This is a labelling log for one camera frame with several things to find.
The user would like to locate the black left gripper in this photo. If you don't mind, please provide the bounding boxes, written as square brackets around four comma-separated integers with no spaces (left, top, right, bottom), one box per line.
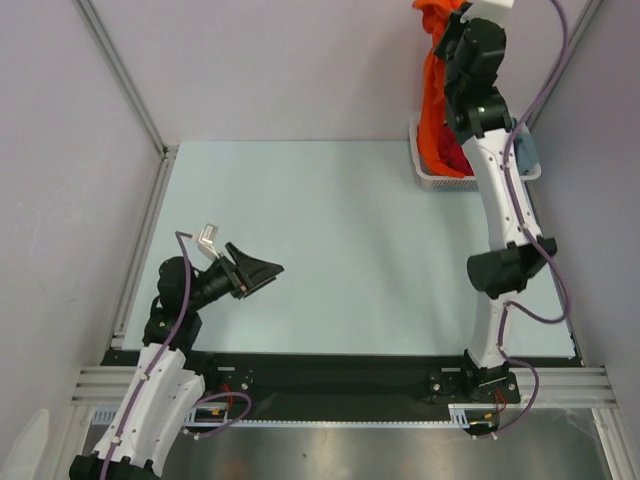
[186,242,282,311]

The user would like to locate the orange t-shirt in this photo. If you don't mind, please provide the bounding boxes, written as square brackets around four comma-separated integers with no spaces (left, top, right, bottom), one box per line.
[412,0,462,176]

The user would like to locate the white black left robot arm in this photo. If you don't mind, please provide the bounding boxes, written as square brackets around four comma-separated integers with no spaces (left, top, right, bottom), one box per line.
[69,243,284,479]

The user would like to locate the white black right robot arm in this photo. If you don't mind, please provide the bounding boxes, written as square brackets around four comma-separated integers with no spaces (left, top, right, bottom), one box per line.
[435,1,557,403]

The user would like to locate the magenta t-shirt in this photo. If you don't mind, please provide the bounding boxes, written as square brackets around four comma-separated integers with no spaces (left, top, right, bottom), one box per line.
[437,125,473,178]

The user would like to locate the grey blue t-shirt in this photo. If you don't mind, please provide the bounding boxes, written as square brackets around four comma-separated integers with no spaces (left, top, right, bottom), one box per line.
[512,117,540,178]

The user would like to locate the white perforated laundry basket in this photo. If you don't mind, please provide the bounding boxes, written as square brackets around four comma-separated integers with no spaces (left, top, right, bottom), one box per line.
[408,112,543,193]

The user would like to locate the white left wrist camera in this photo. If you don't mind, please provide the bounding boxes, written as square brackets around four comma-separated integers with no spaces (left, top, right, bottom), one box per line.
[195,223,219,261]

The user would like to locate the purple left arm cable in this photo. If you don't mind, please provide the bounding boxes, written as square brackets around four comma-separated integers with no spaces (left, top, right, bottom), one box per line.
[97,230,254,480]

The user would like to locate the black front mounting rail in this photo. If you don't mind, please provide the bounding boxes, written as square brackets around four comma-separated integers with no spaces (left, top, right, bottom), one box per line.
[99,349,586,424]

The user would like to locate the aluminium right corner post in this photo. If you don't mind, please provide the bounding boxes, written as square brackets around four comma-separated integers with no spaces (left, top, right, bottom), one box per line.
[526,0,604,130]

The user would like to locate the aluminium corner post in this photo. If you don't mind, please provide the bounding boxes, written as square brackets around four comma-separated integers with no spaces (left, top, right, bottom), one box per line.
[526,0,604,130]
[72,0,167,158]

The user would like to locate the aluminium left side rail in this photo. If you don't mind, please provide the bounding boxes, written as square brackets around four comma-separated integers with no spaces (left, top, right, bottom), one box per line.
[106,145,179,350]

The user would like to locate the aluminium left corner post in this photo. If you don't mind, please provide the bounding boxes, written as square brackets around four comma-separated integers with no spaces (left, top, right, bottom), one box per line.
[72,0,167,158]

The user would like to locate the white slotted cable duct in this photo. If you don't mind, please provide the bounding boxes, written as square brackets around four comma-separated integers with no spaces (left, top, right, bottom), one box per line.
[92,403,501,429]

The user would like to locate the aluminium front frame rail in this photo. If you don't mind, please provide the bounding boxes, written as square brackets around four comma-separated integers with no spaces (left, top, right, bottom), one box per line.
[69,364,621,409]

